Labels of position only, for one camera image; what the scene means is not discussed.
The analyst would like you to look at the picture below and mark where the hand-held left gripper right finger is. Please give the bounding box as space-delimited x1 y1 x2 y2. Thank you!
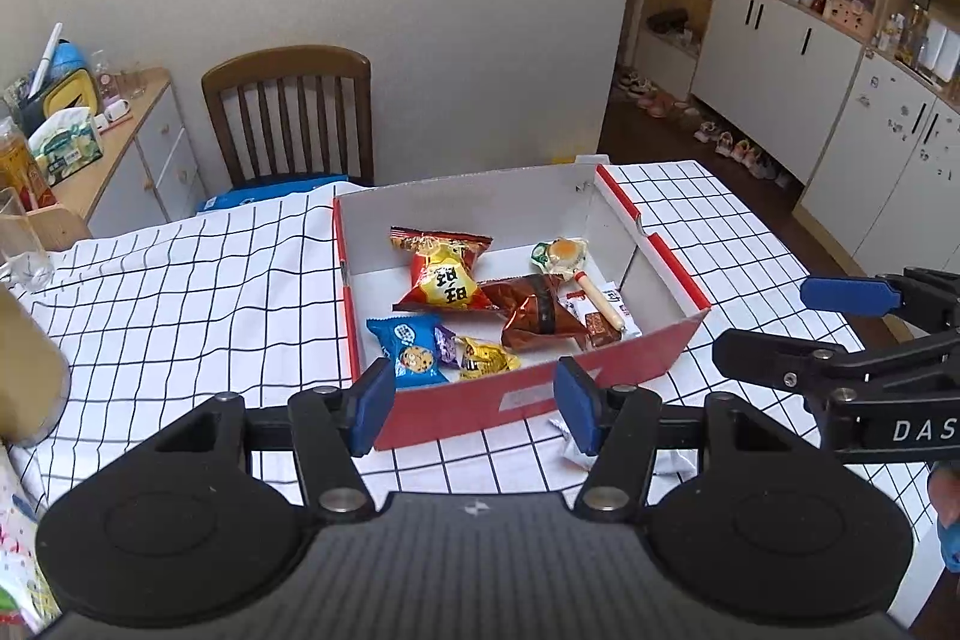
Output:
553 356 800 525

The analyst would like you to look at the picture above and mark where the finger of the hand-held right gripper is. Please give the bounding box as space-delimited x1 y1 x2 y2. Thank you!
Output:
712 326 960 412
799 267 960 335

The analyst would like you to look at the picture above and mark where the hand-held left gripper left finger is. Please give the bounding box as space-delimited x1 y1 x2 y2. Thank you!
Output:
150 356 397 525

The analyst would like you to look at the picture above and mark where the blue cookie packet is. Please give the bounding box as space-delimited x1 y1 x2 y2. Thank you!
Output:
366 314 451 384

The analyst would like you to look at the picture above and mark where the red cardboard box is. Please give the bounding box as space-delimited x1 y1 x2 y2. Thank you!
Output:
332 155 713 452

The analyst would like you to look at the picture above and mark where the brown foil snack packet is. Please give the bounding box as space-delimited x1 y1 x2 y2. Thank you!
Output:
480 272 590 354

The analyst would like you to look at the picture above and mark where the yellow candy packet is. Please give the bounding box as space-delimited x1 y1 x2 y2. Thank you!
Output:
455 336 522 381

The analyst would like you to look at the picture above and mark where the white red snack packet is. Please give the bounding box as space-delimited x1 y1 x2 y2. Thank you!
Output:
566 281 644 341

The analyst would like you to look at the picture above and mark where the sausage stick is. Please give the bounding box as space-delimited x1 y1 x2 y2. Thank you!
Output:
571 267 627 339

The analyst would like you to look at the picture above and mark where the silver snack bag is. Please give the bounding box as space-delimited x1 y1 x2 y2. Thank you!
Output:
549 415 702 477

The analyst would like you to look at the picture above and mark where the red yellow chip bag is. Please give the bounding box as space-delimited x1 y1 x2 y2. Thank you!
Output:
389 226 496 313

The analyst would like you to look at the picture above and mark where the green clear bun packet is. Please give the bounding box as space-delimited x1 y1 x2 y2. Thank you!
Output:
531 237 587 276

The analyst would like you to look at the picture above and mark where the person's right hand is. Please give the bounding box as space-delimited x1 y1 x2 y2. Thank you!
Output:
928 466 960 573

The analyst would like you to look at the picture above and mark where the row of shoes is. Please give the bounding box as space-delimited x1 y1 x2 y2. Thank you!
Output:
613 68 796 191

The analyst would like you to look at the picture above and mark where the white checkered tablecloth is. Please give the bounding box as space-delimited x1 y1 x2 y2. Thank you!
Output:
11 160 931 640

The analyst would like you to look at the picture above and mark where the blue seat cushion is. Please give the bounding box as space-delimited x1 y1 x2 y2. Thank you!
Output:
196 176 352 215

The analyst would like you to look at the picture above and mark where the group of shelf bottles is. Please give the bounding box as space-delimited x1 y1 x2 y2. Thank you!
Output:
874 0 960 86

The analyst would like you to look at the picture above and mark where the white wood-top side cabinet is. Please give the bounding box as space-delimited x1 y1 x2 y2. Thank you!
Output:
45 68 207 240

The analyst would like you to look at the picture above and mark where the beige rounded object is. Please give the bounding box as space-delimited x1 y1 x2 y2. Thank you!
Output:
0 284 72 447

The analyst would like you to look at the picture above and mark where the brown wooden chair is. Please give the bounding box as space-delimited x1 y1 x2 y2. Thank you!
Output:
201 45 376 191

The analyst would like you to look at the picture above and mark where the wooden holder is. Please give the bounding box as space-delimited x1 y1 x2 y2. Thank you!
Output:
0 206 92 251

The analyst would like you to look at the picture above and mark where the colourful printed bag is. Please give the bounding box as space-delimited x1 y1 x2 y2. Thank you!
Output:
0 443 65 637

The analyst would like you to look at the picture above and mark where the clear drinking glass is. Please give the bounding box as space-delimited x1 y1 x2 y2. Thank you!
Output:
0 186 55 290

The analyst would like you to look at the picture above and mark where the green tissue pack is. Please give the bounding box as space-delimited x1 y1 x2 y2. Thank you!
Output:
28 107 104 185

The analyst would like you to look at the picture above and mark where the orange drink bottle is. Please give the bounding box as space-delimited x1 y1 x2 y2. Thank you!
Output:
0 119 55 212

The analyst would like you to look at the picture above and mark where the blue yellow container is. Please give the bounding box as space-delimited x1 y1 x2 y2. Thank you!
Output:
41 40 102 116

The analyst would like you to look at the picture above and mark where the white pen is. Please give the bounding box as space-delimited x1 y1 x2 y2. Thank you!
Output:
28 21 65 101

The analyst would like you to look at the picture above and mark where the white wall cabinet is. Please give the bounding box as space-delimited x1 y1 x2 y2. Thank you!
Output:
690 0 960 274

